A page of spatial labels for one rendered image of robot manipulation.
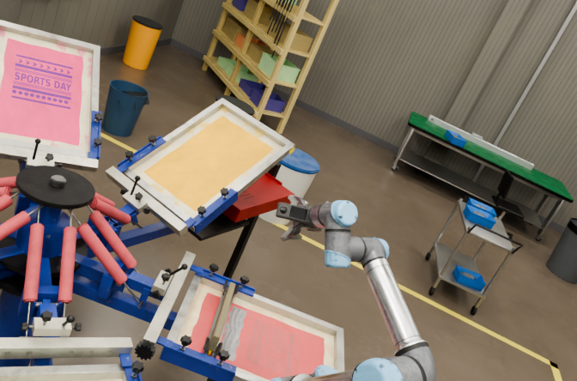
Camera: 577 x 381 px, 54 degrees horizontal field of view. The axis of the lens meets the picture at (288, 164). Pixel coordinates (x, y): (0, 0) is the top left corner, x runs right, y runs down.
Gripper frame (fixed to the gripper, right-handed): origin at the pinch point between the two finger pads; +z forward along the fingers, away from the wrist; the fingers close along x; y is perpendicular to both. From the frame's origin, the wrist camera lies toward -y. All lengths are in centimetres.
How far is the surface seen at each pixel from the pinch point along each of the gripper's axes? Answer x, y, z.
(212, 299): -31, 17, 89
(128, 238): -8, -20, 127
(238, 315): -36, 27, 80
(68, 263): -27, -53, 69
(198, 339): -48, 5, 68
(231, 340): -46, 20, 67
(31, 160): 19, -74, 130
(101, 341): -52, -38, 52
